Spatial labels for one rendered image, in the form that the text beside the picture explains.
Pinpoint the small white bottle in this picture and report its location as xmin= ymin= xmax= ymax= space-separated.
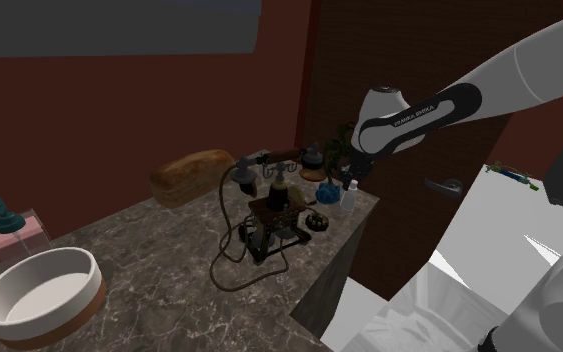
xmin=340 ymin=179 xmax=360 ymax=212

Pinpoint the plant in blue pot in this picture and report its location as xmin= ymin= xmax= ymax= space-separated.
xmin=315 ymin=121 xmax=358 ymax=206

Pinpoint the green and blue long tool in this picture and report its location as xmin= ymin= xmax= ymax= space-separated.
xmin=485 ymin=162 xmax=541 ymax=192

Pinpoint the brown bread loaf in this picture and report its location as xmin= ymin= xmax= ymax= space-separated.
xmin=149 ymin=148 xmax=236 ymax=210

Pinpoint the white bowl with brown base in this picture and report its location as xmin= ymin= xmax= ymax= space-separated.
xmin=0 ymin=246 xmax=108 ymax=352

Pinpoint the clear soap dispenser teal pump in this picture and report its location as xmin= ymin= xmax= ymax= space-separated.
xmin=0 ymin=197 xmax=54 ymax=265

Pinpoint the brown door with grey handle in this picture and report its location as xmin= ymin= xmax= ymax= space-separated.
xmin=304 ymin=0 xmax=563 ymax=302

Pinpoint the antique brown corded telephone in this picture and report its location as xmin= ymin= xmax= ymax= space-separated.
xmin=209 ymin=145 xmax=331 ymax=294

